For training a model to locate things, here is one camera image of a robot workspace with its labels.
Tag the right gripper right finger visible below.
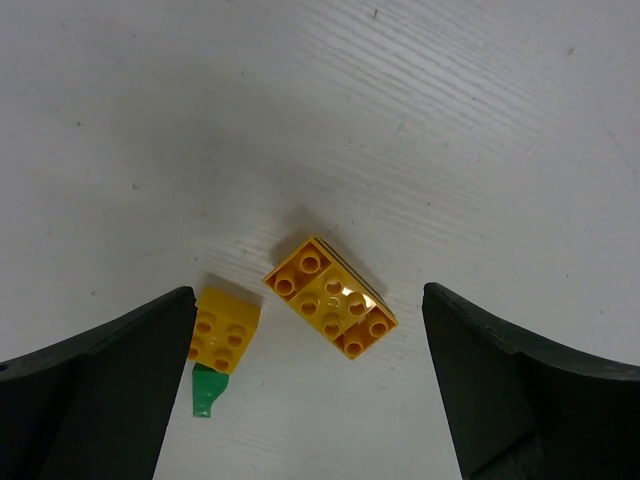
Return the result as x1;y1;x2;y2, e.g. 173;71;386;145
422;282;639;479

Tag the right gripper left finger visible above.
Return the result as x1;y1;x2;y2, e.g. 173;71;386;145
1;286;196;479

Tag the small yellow lego brick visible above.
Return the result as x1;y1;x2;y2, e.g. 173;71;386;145
188;287;261;375

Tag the large yellow lego brick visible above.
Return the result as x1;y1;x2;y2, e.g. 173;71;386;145
263;236;398;360

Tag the small dark green lego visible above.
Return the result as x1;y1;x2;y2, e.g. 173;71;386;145
192;363;229;418

